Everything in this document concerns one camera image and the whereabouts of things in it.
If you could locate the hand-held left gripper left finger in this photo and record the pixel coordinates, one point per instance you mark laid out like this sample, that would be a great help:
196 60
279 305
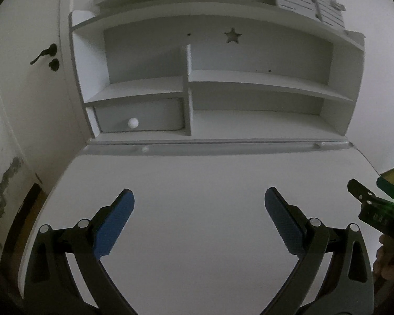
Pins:
116 226

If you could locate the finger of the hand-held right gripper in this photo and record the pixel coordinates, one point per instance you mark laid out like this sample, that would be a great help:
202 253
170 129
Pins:
359 190
387 186

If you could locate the black door lock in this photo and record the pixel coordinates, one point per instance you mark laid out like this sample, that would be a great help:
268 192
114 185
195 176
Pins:
55 64

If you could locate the white door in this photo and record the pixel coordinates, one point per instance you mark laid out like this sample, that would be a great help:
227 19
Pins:
29 105

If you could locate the grey drawer with white knob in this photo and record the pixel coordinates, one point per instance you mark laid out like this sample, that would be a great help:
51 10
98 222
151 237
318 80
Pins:
157 115

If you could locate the person's right hand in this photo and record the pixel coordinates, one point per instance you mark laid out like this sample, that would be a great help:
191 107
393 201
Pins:
389 269

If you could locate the white desk shelf unit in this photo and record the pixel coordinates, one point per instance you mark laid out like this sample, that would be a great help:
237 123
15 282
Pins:
249 52

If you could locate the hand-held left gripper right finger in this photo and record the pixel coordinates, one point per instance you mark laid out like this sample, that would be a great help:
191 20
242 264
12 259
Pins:
284 226

